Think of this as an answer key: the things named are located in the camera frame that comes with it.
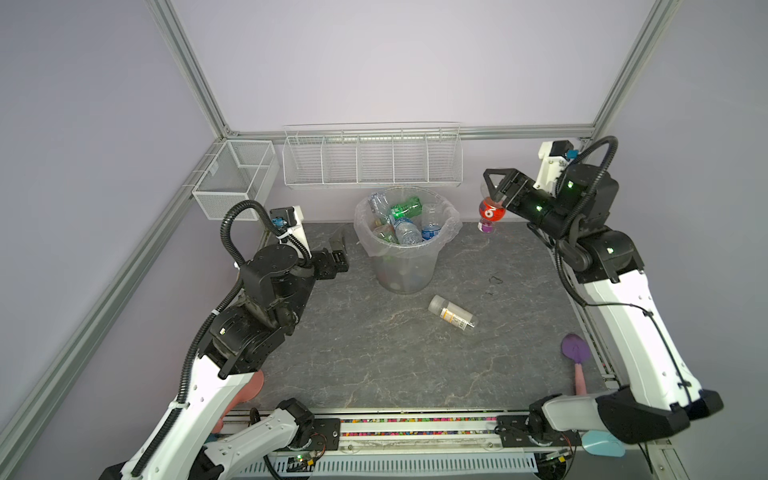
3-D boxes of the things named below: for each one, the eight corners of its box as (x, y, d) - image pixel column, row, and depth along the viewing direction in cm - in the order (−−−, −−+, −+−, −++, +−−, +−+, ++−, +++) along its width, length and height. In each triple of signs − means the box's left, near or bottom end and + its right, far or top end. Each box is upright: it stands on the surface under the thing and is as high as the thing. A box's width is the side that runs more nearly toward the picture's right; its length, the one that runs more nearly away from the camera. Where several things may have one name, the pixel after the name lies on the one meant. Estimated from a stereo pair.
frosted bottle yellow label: (425, 312, 98) (426, 304, 93) (435, 298, 101) (436, 290, 97) (468, 338, 92) (472, 331, 88) (477, 323, 95) (481, 315, 91)
